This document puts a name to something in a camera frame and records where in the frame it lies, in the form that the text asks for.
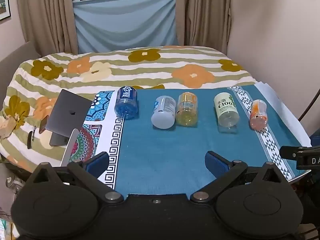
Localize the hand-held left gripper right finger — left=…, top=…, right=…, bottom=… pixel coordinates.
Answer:
left=190, top=151, right=288, bottom=203

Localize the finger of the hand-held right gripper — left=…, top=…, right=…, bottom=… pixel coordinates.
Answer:
left=279, top=145, right=299, bottom=159

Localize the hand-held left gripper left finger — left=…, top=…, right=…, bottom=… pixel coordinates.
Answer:
left=32, top=151, right=125, bottom=203

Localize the silver tablet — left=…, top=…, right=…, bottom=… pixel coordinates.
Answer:
left=60, top=128, right=80, bottom=167

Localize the small orange plastic bottle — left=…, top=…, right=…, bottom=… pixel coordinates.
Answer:
left=249, top=99, right=268, bottom=131

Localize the white sheet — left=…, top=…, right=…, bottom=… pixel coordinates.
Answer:
left=254, top=81, right=312, bottom=182

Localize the clear bottle with green label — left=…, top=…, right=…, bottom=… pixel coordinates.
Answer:
left=214, top=92, right=240, bottom=134

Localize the teal patterned table mat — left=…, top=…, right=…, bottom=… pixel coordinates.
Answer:
left=70, top=85, right=311, bottom=198

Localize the grey laptop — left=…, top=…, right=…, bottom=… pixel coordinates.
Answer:
left=46, top=89, right=94, bottom=146

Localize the yellow plastic bottle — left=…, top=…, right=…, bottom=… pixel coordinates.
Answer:
left=175, top=92, right=199, bottom=127

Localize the blue plastic bottle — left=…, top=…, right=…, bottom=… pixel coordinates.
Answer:
left=114, top=86, right=139, bottom=120

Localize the brown phone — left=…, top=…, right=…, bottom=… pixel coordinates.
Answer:
left=38, top=116, right=49, bottom=134

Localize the white plastic bottle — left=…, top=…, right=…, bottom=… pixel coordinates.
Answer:
left=151, top=95, right=176, bottom=130

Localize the floral striped blanket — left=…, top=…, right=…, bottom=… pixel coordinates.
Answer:
left=0, top=45, right=258, bottom=173

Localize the grey headboard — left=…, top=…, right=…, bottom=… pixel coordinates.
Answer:
left=0, top=41, right=42, bottom=90

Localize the light blue hanging cloth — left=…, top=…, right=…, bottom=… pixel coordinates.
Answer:
left=72, top=0, right=179, bottom=54

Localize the beige curtain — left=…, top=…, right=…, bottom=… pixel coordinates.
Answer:
left=15, top=0, right=79, bottom=54
left=175, top=0, right=232, bottom=56

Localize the dark cable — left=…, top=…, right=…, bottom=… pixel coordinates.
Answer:
left=298, top=85, right=320, bottom=121

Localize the framed wall picture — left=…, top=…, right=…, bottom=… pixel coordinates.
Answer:
left=0, top=0, right=12, bottom=22

